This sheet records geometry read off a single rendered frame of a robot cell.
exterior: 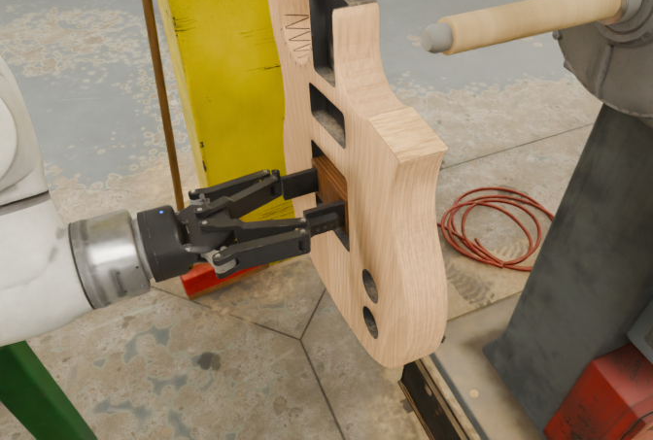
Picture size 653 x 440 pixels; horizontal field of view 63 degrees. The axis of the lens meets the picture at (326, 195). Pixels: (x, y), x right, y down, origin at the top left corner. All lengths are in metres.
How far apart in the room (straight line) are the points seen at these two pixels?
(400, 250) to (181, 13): 0.99
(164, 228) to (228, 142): 1.04
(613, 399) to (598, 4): 0.71
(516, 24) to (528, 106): 2.28
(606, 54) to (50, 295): 0.60
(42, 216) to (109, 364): 1.27
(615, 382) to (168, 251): 0.79
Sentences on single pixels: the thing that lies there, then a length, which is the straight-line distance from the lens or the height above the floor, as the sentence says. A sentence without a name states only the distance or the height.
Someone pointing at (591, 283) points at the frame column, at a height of 0.73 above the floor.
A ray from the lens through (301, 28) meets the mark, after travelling 0.64.
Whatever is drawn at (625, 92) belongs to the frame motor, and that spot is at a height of 1.16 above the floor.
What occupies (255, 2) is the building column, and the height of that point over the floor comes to 0.91.
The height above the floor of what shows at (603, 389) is 0.59.
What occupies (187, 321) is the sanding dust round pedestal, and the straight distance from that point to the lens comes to 1.80.
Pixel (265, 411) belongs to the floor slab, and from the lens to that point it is 1.61.
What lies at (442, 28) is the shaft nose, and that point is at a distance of 0.47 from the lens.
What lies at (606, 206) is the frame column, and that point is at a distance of 0.93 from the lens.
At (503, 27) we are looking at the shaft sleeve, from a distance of 0.50.
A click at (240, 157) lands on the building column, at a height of 0.45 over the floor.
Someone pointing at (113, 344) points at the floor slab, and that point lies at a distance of 1.82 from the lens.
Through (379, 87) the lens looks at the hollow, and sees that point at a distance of 0.50.
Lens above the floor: 1.47
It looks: 44 degrees down
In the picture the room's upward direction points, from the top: straight up
